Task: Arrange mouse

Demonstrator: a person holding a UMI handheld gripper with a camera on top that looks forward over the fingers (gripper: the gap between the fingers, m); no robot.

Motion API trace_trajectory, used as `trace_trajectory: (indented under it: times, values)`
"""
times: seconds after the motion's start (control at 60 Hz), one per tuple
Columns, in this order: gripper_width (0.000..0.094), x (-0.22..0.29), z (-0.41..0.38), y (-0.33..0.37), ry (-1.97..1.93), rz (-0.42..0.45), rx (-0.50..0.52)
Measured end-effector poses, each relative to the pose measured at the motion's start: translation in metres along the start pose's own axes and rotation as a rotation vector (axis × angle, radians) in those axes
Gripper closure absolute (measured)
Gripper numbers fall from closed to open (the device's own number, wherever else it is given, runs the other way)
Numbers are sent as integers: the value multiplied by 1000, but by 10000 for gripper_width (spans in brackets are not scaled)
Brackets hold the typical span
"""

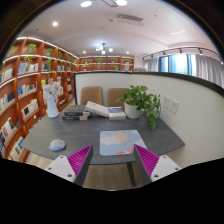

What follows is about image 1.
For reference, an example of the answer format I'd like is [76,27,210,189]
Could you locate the dark book stack bottom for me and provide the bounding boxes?
[62,116,88,121]

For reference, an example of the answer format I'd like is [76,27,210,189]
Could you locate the right tan chair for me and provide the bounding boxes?
[107,88,124,107]

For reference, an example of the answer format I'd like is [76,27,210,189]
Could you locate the pastel illustrated mouse pad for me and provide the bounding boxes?
[100,130,146,156]

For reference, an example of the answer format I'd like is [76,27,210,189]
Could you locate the grey window curtain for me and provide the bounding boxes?
[195,55,224,88]

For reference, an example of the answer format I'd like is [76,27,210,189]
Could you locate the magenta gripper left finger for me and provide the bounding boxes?
[45,145,93,186]

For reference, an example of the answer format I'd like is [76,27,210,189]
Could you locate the left tan chair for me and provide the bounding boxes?
[80,86,103,105]

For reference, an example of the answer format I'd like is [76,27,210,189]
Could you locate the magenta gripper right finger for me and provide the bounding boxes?
[134,145,180,182]

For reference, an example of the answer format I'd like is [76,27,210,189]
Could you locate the white wall outlet right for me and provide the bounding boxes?
[169,99,179,114]

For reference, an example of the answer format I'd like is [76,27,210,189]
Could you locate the blue white flat book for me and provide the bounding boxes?
[108,107,126,120]

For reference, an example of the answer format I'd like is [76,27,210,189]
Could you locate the ceiling pendant lamp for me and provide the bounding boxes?
[96,43,113,55]

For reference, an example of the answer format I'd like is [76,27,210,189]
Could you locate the tan chair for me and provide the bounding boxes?
[107,88,124,107]
[80,86,103,105]

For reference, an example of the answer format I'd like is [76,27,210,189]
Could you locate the dark book stack top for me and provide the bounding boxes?
[64,105,90,116]

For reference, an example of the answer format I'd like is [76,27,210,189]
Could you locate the white vase with flowers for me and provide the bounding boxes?
[43,81,62,118]

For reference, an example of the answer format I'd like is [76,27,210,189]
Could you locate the dark book stack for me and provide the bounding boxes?
[62,116,88,121]
[64,105,90,116]

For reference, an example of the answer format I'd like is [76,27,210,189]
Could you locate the potted green pothos plant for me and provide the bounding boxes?
[117,85,161,129]

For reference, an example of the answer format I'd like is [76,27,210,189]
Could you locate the orange wooden bookshelf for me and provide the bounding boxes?
[0,37,134,162]

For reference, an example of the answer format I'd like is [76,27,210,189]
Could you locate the white wall outlet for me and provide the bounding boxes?
[162,96,170,109]
[169,99,179,114]

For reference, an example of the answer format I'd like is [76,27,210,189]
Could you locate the white wall outlet left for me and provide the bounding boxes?
[162,96,170,109]

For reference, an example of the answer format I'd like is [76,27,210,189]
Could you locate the white leaning book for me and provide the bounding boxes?
[86,101,109,117]

